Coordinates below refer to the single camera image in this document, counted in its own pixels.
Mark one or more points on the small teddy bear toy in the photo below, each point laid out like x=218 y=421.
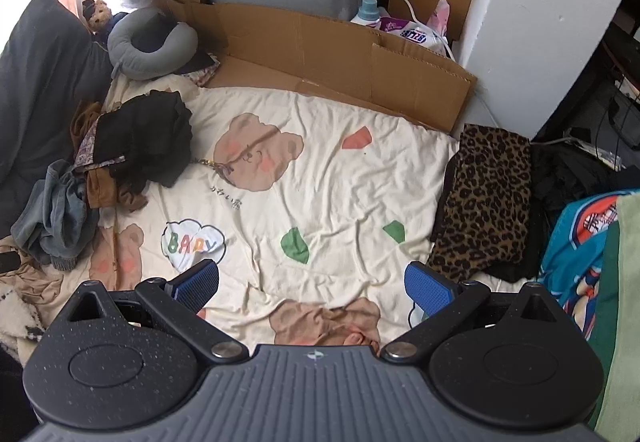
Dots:
x=100 y=19

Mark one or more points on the black bag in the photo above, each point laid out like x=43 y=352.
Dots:
x=561 y=174

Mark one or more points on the brown garment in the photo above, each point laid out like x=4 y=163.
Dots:
x=102 y=190

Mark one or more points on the pink bottle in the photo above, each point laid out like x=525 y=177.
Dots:
x=439 y=18

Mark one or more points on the detergent bottle blue cap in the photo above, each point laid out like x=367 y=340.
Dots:
x=369 y=14

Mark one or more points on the grey neck pillow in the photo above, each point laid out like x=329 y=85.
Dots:
x=147 y=44

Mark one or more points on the cream bear print bedsheet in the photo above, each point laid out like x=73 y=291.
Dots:
x=312 y=210

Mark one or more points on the white purple detergent pouch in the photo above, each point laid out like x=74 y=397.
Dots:
x=416 y=33

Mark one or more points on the green cloth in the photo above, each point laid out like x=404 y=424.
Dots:
x=615 y=336

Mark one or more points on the blue-grey denim garment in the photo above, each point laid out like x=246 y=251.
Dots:
x=57 y=223

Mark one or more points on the leopard print garment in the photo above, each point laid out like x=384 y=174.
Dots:
x=483 y=213

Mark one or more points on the teal printed bag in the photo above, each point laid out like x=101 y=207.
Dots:
x=573 y=262

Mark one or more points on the brown cardboard sheet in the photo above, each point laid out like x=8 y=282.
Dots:
x=276 y=48

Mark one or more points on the black shorts with bear trim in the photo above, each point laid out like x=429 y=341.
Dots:
x=146 y=139

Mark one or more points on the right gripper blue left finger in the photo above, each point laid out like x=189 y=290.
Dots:
x=174 y=306

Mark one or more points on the floral folded cloth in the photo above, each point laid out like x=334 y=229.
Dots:
x=202 y=76

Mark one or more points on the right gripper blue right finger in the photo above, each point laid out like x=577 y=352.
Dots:
x=447 y=305

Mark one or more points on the beige garment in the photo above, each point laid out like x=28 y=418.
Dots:
x=37 y=285

